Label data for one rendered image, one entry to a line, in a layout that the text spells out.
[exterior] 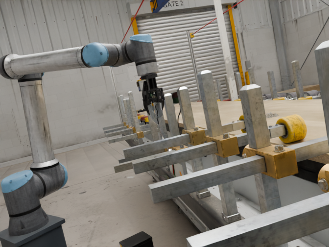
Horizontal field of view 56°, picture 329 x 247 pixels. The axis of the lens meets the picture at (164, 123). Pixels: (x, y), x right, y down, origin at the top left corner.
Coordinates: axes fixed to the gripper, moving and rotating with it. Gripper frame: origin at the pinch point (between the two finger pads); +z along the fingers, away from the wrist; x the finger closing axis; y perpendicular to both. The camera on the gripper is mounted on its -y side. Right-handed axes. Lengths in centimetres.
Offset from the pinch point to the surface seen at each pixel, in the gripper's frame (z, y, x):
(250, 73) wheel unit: -11, -121, 116
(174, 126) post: 4.3, -3.7, 8.0
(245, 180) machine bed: 30.6, 16.4, 27.8
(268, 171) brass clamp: 7, 76, 5
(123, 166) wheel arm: 15.7, 0.0, -18.8
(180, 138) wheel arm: 5.6, 25.0, 2.1
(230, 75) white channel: -12, -136, 104
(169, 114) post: -1.4, -3.7, 6.6
